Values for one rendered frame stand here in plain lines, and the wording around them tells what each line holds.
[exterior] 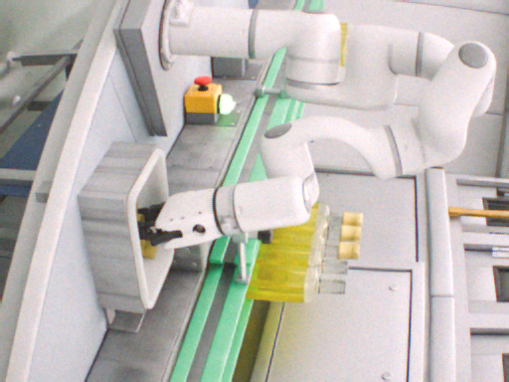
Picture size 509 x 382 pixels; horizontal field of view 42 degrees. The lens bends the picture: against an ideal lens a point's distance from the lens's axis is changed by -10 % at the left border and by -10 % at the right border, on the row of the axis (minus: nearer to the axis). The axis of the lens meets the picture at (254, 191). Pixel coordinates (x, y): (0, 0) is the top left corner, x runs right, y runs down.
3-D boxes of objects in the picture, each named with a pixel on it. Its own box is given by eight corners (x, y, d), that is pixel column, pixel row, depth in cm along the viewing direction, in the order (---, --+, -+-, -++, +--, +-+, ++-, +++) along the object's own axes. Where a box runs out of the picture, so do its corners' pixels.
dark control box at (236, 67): (211, 76, 186) (243, 77, 185) (210, 48, 182) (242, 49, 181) (218, 65, 193) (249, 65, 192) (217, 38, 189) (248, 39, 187)
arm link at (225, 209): (242, 247, 109) (224, 250, 110) (253, 216, 117) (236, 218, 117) (227, 204, 106) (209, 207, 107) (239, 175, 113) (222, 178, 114)
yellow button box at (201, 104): (184, 122, 163) (216, 124, 162) (182, 93, 159) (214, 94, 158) (191, 109, 169) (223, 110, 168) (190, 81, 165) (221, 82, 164)
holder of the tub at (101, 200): (105, 330, 119) (147, 336, 117) (77, 196, 104) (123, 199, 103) (132, 271, 133) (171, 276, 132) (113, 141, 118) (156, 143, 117)
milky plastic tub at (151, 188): (101, 308, 116) (150, 315, 114) (79, 195, 104) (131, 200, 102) (130, 249, 130) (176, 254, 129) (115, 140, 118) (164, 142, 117)
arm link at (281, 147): (394, 161, 120) (274, 193, 122) (378, 93, 115) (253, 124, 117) (404, 184, 113) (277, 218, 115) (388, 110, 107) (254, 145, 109)
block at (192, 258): (166, 271, 133) (203, 275, 132) (161, 229, 128) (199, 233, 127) (171, 260, 136) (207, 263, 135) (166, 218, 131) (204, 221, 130)
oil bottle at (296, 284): (209, 296, 141) (318, 305, 137) (207, 274, 138) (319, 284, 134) (215, 279, 145) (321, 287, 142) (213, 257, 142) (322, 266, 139)
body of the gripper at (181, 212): (230, 249, 110) (163, 257, 113) (243, 213, 118) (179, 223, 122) (215, 206, 106) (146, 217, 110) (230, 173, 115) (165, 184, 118)
